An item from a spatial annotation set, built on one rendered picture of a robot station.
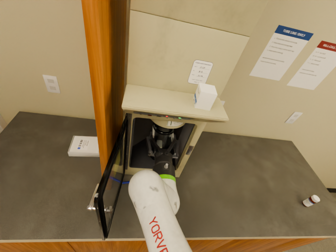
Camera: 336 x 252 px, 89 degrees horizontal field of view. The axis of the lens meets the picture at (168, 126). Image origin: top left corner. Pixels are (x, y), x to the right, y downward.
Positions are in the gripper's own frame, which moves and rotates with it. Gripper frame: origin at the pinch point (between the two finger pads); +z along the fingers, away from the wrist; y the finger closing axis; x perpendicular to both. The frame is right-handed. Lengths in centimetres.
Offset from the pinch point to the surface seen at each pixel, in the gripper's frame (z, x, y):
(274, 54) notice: 33, -37, -56
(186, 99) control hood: -14.7, -31.2, -1.3
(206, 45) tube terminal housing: -10.5, -47.0, -3.0
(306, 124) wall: 35, 8, -119
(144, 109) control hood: -22.1, -30.7, 11.5
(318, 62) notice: 34, -38, -85
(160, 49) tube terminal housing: -10.6, -43.5, 9.2
